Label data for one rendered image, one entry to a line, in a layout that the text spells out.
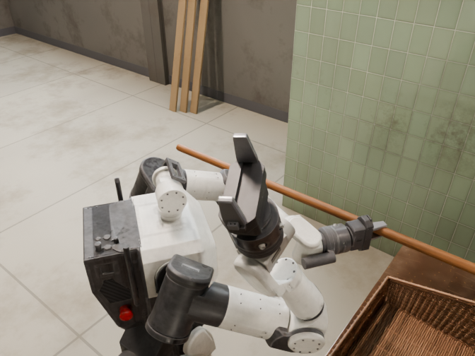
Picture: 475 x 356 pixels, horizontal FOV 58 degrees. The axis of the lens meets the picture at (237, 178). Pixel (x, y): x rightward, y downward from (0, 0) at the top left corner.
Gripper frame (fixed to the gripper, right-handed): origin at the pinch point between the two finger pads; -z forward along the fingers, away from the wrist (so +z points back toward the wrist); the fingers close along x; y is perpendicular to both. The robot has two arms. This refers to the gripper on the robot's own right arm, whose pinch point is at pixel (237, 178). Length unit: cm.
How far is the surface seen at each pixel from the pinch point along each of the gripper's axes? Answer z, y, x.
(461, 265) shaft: 72, 44, 22
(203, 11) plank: 193, -141, 335
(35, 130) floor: 232, -307, 210
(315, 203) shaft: 74, 3, 42
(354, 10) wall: 99, 11, 180
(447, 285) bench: 153, 56, 49
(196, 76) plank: 246, -155, 298
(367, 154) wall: 173, 21, 139
